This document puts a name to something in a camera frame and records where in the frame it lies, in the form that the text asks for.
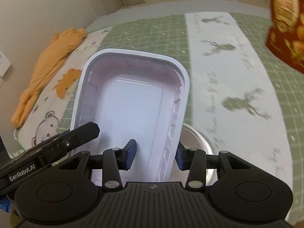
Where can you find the red snack bag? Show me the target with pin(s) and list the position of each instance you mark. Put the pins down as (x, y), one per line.
(285, 36)

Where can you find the orange cloth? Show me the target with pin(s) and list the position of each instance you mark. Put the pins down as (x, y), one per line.
(49, 63)

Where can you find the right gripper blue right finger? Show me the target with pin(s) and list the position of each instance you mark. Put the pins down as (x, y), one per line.
(183, 158)

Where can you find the white rectangular plastic container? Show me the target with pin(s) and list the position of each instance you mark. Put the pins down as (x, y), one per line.
(134, 95)

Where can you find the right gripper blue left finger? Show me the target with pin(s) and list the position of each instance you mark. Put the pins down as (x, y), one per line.
(128, 154)

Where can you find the cartoon bear blanket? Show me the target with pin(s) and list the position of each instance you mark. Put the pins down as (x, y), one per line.
(44, 119)

